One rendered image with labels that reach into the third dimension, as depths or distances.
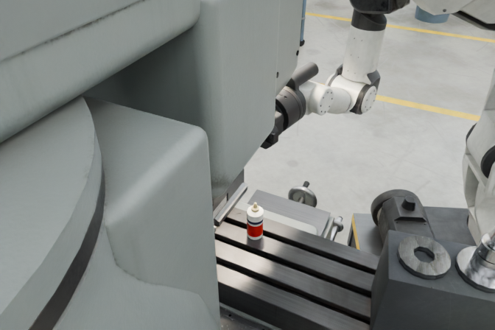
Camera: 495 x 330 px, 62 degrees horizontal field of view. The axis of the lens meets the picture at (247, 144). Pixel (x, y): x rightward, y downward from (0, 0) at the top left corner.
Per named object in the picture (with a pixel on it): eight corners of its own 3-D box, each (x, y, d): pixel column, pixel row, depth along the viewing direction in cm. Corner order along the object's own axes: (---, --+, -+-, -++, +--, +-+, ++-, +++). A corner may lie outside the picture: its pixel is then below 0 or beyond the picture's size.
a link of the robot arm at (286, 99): (225, 101, 84) (261, 80, 92) (226, 138, 90) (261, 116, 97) (273, 122, 78) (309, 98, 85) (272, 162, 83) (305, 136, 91)
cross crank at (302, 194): (291, 198, 166) (292, 176, 159) (319, 207, 162) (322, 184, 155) (276, 224, 155) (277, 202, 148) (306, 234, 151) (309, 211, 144)
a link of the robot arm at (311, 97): (267, 117, 96) (294, 99, 103) (305, 133, 90) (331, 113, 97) (267, 73, 89) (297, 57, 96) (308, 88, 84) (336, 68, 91)
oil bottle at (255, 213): (250, 226, 106) (251, 194, 100) (265, 231, 105) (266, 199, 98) (244, 237, 103) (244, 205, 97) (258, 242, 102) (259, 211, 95)
